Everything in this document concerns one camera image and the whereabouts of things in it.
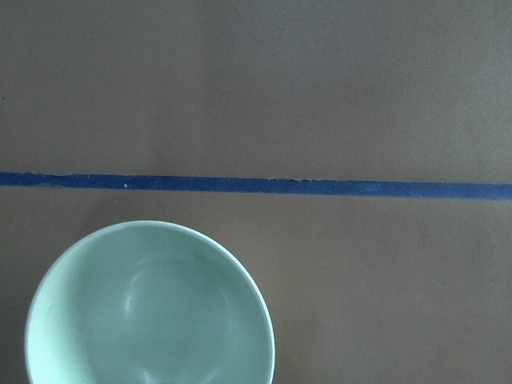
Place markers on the green bowl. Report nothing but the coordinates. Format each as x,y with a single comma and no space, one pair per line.
148,302

